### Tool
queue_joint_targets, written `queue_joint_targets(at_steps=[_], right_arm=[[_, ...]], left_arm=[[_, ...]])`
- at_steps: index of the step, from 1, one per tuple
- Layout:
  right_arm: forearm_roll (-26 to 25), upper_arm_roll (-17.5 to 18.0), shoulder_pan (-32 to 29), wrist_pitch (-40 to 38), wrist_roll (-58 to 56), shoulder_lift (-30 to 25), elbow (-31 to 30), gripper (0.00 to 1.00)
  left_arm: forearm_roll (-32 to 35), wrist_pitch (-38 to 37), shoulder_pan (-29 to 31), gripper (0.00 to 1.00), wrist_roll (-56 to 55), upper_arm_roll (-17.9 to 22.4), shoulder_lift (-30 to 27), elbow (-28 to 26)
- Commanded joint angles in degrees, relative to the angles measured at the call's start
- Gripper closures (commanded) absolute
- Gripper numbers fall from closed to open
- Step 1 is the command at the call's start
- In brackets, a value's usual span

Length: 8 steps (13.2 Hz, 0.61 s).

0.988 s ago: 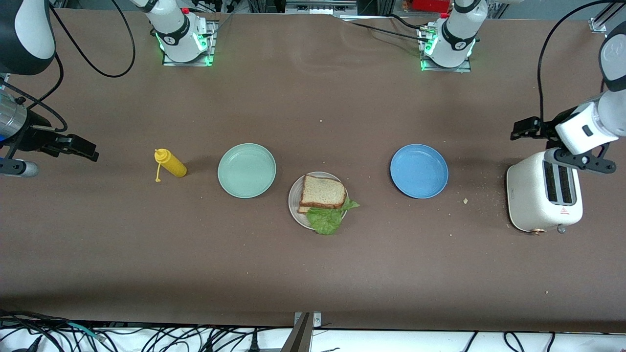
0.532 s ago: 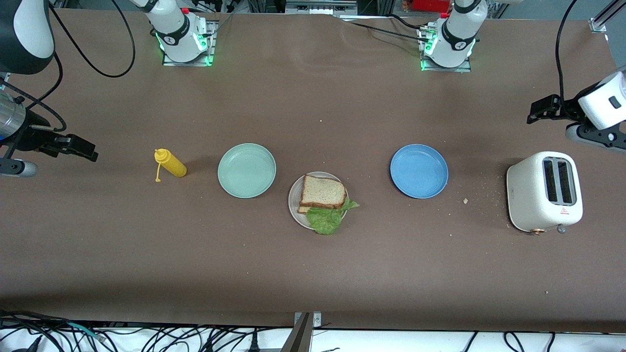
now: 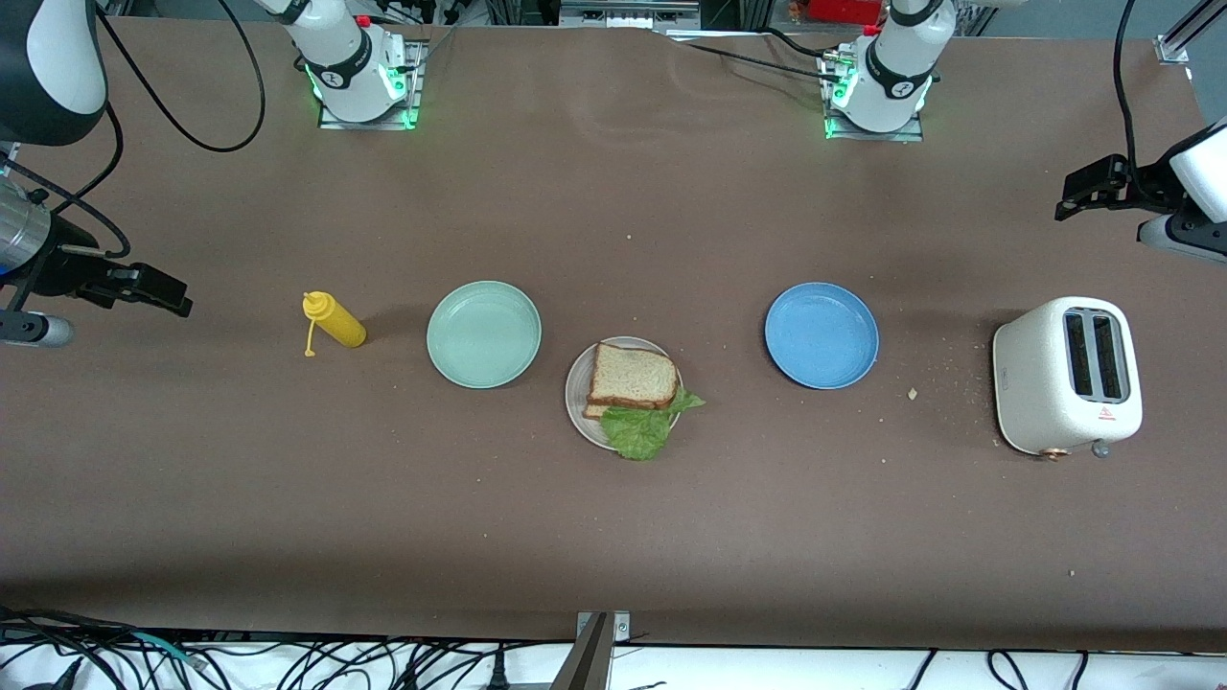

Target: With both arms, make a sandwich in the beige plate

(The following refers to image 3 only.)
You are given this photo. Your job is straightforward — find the yellow mustard squeeze bottle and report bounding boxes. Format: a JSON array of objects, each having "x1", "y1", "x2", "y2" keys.
[{"x1": 302, "y1": 290, "x2": 368, "y2": 359}]

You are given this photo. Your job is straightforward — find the dark crust bread slice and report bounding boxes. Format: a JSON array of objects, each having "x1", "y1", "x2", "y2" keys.
[{"x1": 586, "y1": 341, "x2": 682, "y2": 411}]

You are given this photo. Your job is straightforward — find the green lettuce leaf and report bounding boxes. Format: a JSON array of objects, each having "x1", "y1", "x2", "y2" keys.
[{"x1": 600, "y1": 386, "x2": 706, "y2": 461}]

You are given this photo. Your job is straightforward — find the blue plate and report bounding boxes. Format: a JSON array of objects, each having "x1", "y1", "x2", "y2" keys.
[{"x1": 764, "y1": 281, "x2": 881, "y2": 391}]

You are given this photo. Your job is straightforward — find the light green plate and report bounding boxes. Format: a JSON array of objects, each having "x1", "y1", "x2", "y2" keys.
[{"x1": 426, "y1": 280, "x2": 544, "y2": 390}]

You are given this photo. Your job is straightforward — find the beige plate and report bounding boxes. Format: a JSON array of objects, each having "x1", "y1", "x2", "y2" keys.
[{"x1": 564, "y1": 335, "x2": 685, "y2": 452}]

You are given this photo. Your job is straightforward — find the white toaster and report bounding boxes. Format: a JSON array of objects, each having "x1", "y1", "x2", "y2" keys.
[{"x1": 992, "y1": 295, "x2": 1145, "y2": 461}]

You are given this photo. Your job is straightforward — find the red box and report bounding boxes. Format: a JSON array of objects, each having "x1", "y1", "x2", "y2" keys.
[{"x1": 789, "y1": 0, "x2": 890, "y2": 26}]

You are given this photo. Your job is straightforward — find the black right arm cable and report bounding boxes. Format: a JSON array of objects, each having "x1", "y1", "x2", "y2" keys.
[{"x1": 0, "y1": 0, "x2": 267, "y2": 262}]

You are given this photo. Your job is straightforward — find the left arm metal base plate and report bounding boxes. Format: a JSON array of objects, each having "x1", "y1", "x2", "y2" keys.
[{"x1": 819, "y1": 50, "x2": 927, "y2": 144}]

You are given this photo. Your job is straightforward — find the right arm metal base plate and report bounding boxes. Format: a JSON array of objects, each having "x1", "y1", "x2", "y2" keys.
[{"x1": 317, "y1": 38, "x2": 429, "y2": 131}]

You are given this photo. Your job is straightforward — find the teal cable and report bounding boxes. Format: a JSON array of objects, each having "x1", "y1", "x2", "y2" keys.
[{"x1": 127, "y1": 629, "x2": 208, "y2": 669}]

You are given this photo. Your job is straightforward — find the black cable on table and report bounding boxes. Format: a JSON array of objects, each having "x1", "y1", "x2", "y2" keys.
[{"x1": 660, "y1": 26, "x2": 846, "y2": 83}]

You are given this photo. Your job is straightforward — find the tangle of black cables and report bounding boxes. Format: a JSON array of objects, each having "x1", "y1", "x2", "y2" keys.
[{"x1": 0, "y1": 602, "x2": 672, "y2": 690}]

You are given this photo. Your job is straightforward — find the loose black cable loops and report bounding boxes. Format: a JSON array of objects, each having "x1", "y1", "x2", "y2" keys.
[{"x1": 899, "y1": 649, "x2": 1096, "y2": 690}]

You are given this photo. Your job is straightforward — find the silver frame with black box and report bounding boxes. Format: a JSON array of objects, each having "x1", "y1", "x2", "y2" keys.
[{"x1": 559, "y1": 0, "x2": 703, "y2": 31}]

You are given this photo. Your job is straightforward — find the metal bracket with beam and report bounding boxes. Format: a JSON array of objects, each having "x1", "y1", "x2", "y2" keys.
[{"x1": 550, "y1": 610, "x2": 632, "y2": 690}]

